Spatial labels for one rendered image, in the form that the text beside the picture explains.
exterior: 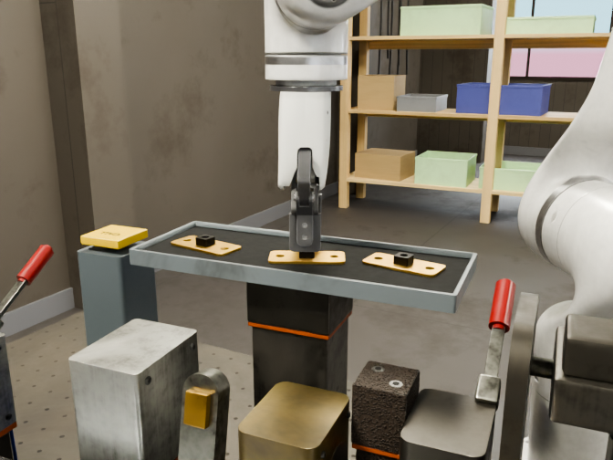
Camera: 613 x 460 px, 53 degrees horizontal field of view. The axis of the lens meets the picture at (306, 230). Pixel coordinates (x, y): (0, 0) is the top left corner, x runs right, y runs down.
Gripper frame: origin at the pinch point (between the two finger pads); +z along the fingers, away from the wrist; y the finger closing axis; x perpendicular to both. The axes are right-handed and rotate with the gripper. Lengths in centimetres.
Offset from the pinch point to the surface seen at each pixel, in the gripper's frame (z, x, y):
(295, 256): 3.0, -1.3, 0.3
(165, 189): 66, -105, -336
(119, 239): 3.3, -23.3, -6.8
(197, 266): 3.5, -11.7, 2.3
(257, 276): 3.6, -4.9, 4.9
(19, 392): 49, -62, -48
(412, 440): 11.3, 9.2, 21.8
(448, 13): -54, 103, -478
